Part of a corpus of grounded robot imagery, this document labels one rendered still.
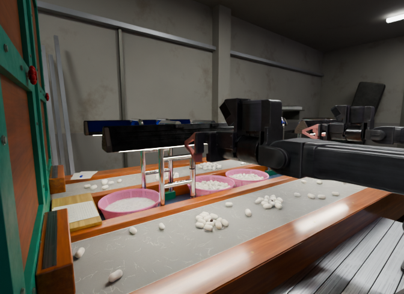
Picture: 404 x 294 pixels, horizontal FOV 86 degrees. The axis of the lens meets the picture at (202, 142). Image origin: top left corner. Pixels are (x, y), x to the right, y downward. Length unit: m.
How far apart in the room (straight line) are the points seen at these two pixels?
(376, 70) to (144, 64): 6.18
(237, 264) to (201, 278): 0.10
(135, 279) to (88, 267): 0.14
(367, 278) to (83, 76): 3.19
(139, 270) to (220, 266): 0.21
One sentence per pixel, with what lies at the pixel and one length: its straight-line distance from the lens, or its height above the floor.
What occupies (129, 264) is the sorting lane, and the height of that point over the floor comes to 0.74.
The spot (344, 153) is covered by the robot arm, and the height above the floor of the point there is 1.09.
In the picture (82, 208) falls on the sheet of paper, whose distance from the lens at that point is 1.00.
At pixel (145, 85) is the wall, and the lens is 3.53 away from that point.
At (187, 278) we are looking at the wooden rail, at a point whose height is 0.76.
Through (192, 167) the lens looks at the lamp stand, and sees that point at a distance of 0.98.
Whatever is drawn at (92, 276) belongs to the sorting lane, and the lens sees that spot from 0.70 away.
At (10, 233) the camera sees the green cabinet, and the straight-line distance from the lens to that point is 0.35.
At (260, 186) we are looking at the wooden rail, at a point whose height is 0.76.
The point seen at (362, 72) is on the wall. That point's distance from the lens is 7.82.
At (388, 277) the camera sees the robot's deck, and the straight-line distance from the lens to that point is 0.93.
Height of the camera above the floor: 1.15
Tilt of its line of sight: 8 degrees down
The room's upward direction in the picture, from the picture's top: straight up
